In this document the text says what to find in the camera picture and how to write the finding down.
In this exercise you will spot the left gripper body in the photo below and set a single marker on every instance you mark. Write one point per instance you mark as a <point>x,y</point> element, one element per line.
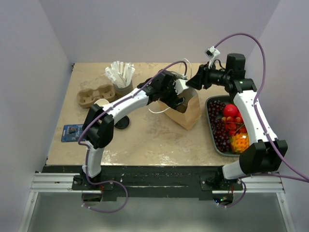
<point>169,94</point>

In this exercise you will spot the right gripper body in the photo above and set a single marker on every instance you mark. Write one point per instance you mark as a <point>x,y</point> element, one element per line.
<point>211,76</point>

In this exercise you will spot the brown paper takeout bag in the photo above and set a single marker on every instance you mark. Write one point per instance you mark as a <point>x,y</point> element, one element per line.
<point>187,114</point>

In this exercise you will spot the black paper coffee cup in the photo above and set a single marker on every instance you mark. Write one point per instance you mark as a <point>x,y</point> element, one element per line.
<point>182,102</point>

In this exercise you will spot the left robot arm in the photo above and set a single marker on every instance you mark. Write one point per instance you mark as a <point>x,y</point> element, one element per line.
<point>99,124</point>

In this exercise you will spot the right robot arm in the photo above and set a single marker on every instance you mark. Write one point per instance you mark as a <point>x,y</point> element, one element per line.
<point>260,156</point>

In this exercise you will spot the blue battery blister pack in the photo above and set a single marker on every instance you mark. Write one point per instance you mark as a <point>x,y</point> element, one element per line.
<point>71,133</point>

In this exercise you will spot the grey fruit tray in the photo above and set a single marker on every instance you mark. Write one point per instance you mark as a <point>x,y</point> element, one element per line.
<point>226,100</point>

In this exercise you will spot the dark red grapes bunch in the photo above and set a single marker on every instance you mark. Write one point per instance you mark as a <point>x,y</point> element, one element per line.
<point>219,132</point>

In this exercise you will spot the red apple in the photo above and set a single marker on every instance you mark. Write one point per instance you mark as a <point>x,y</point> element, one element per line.
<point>230,110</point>

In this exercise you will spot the cherries pile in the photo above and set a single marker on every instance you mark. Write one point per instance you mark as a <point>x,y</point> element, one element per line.
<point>234,125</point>

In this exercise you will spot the stack of paper cups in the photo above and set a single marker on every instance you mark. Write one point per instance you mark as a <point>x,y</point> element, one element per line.
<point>101,102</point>

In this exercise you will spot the cardboard cup carrier bottom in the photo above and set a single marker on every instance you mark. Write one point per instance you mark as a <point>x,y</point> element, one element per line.
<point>87,97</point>

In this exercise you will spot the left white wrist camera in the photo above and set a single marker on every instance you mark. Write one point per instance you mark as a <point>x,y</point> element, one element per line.
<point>180,86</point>

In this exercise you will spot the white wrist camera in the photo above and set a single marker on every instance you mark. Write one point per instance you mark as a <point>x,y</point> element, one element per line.
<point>180,86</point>
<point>212,53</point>

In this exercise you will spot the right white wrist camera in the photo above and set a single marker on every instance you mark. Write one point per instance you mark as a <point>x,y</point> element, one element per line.
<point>212,53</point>

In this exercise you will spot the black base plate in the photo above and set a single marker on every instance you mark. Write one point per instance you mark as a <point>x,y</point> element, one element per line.
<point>156,182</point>

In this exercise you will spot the aluminium rail frame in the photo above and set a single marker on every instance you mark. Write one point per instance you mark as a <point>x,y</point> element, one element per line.
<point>59,178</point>

